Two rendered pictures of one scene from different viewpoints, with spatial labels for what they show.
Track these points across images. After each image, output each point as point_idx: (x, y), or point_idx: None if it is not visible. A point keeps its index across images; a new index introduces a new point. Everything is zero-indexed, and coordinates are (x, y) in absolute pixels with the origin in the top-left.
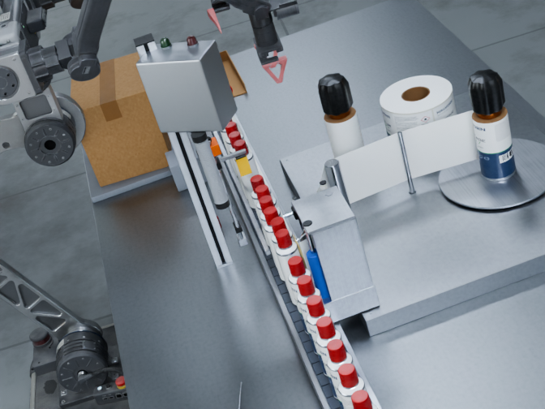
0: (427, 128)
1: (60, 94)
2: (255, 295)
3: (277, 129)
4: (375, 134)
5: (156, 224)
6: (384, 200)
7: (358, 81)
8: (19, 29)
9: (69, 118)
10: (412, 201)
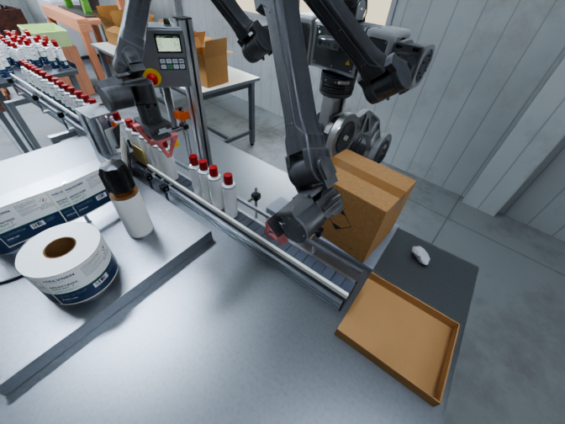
0: (41, 197)
1: (339, 122)
2: (177, 168)
3: (252, 283)
4: (134, 271)
5: (270, 189)
6: (110, 212)
7: (204, 392)
8: (306, 22)
9: (323, 130)
10: (87, 214)
